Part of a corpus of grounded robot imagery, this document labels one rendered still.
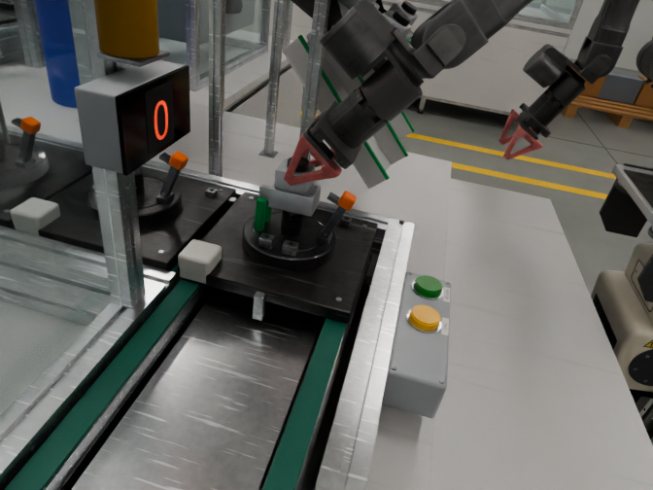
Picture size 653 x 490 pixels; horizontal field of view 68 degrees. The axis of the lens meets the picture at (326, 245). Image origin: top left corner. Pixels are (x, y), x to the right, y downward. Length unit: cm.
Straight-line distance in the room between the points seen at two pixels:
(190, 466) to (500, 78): 441
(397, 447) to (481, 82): 423
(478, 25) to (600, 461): 55
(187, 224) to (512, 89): 418
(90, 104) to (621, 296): 107
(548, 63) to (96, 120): 92
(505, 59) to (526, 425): 412
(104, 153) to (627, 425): 74
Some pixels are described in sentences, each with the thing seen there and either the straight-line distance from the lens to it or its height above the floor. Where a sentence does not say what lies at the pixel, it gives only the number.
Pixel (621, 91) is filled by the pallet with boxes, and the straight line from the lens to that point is 641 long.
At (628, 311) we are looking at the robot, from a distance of 119.
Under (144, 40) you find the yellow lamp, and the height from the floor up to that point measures 128.
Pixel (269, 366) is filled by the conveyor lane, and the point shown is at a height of 92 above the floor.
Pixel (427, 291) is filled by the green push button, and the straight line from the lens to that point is 70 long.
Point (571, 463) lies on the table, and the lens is 74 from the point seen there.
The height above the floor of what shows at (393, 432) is 86.
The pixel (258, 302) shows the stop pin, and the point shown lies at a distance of 65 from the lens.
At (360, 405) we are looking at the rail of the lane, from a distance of 56.
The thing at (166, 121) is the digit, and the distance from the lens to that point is 51.
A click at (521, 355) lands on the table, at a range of 84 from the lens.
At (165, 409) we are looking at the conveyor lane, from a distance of 59.
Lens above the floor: 138
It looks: 34 degrees down
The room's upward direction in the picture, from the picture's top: 9 degrees clockwise
